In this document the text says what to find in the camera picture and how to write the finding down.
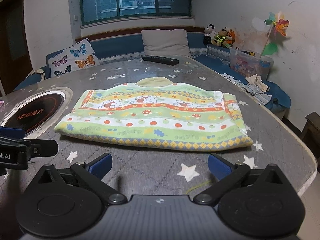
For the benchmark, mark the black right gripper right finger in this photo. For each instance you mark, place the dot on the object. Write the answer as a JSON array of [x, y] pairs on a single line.
[[219, 167]]

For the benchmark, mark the round induction cooktop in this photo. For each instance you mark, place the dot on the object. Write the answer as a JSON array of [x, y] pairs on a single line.
[[37, 113]]

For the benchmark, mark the pile of clothes on sofa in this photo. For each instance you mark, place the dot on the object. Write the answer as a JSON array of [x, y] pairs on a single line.
[[255, 87]]

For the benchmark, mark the black remote control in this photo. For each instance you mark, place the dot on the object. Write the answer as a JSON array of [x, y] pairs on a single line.
[[162, 60]]

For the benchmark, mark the panda plush toy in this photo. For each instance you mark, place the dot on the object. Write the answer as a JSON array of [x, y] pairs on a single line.
[[209, 33]]

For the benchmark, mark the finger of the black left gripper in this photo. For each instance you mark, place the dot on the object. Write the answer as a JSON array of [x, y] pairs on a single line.
[[12, 132], [38, 148]]

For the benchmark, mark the dark wooden door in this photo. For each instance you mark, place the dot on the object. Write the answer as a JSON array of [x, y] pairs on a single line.
[[15, 59]]

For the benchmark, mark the dark wooden chair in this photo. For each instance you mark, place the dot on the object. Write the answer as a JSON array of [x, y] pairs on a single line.
[[311, 135]]

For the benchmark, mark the brown bear plush toy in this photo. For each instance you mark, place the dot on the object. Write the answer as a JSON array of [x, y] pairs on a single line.
[[220, 38]]

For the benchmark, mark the grey star-pattern tablecloth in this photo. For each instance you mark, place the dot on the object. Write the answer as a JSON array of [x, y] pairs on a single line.
[[149, 170]]

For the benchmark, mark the patterned green children's cardigan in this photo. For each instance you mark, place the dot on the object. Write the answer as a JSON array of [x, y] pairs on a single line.
[[178, 117]]

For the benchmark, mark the orange fox plush toy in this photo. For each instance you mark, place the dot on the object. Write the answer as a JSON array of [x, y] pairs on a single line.
[[230, 38]]

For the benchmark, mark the beige sofa pillow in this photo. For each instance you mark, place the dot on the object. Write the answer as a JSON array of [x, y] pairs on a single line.
[[165, 42]]

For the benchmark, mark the clear plastic storage box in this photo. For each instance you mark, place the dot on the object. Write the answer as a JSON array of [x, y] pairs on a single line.
[[248, 65]]

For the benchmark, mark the colourful paper pinwheel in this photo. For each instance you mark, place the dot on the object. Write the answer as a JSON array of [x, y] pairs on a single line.
[[277, 26]]

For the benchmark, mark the butterfly print pillow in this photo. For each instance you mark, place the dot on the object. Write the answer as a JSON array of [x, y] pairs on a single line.
[[76, 57]]

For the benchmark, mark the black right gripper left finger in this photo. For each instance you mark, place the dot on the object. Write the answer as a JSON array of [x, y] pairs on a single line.
[[100, 166]]

